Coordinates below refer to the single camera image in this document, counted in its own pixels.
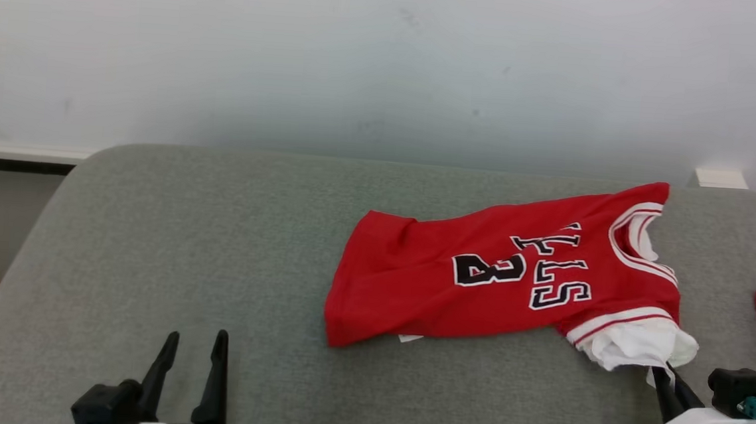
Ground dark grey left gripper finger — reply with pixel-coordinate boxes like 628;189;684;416
136;328;181;424
190;328;233;424

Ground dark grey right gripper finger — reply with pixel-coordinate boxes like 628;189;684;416
669;372;707;411
648;367;687;423

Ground small white wall box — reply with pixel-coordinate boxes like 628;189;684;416
694;168;749;190

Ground white and black baseboard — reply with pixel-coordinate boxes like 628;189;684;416
0;143;97;178

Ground red basketball jersey white sleeves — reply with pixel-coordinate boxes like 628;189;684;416
321;159;711;378

